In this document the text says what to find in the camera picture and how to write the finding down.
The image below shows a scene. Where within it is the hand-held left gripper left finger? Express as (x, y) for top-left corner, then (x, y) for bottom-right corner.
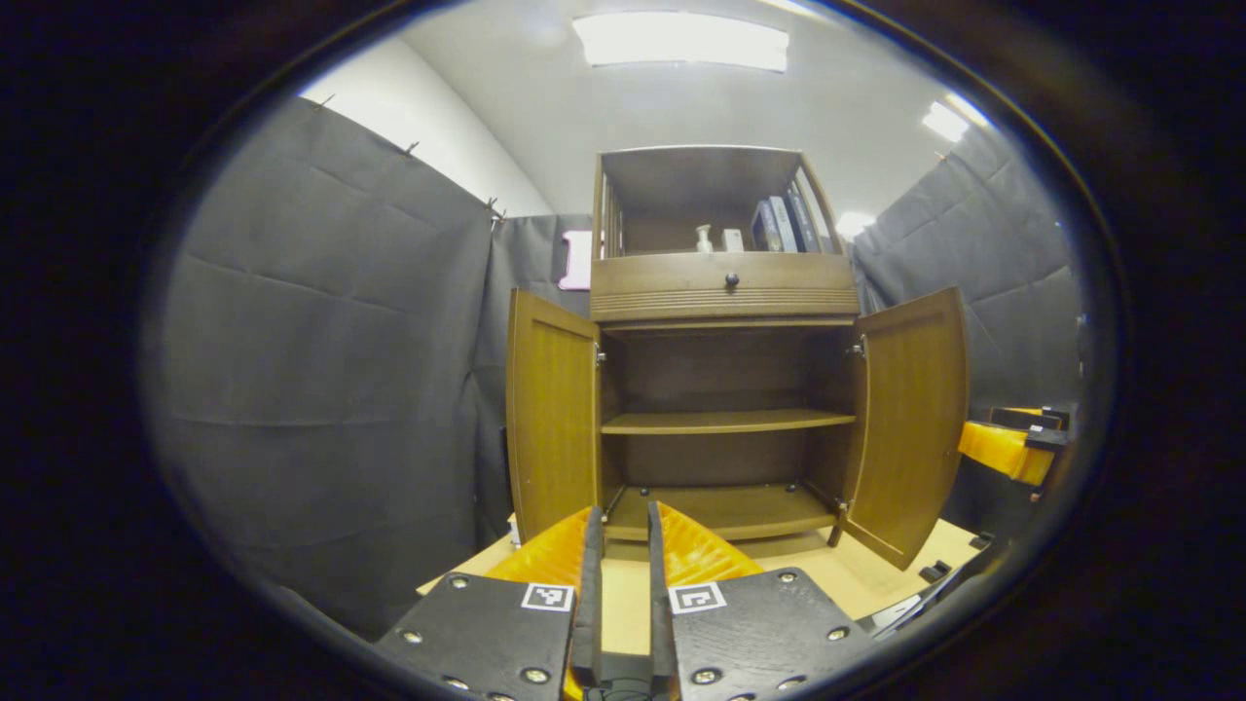
(375, 504), (605, 701)

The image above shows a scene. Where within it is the dark upright book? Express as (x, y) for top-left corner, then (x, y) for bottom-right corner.
(787, 185), (822, 254)

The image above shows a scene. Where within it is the wooden inner shelf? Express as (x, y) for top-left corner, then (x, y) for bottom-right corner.
(601, 409), (858, 436)

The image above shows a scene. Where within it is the wooden double-door shoe cabinet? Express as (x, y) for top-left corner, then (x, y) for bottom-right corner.
(506, 146), (971, 572)

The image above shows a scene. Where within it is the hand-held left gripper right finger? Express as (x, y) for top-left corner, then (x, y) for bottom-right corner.
(647, 501), (877, 701)

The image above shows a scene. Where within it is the large ceiling light panel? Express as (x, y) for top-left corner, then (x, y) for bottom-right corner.
(572, 12), (789, 72)

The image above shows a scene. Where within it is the wooden shoe cabinet door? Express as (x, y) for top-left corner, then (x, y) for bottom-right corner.
(506, 289), (603, 544)
(839, 287), (971, 572)

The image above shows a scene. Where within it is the wooden drawer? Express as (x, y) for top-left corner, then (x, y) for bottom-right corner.
(591, 254), (859, 295)

